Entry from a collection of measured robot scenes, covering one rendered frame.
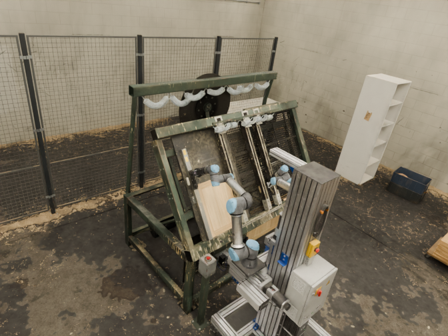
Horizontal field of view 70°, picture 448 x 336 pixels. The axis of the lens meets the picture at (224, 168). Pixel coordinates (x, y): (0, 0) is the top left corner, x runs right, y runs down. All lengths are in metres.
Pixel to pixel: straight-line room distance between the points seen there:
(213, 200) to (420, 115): 5.43
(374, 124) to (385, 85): 0.71
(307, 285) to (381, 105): 4.43
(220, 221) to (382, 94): 4.12
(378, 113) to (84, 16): 5.82
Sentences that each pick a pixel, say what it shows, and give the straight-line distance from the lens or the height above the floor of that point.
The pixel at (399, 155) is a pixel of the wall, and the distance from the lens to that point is 8.07.
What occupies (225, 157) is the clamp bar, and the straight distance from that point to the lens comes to 3.48.
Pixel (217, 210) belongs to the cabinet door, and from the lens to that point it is 3.41.
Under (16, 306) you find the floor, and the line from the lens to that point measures 4.24.
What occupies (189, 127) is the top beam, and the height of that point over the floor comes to 1.88.
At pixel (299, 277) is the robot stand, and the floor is 1.22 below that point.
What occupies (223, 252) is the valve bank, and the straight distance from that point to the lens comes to 3.45.
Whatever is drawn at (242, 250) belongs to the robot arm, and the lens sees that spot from 2.73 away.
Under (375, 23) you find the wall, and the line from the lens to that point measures 8.14.
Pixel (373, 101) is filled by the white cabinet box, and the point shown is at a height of 1.66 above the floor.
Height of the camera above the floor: 3.11
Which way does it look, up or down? 29 degrees down
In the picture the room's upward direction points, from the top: 7 degrees clockwise
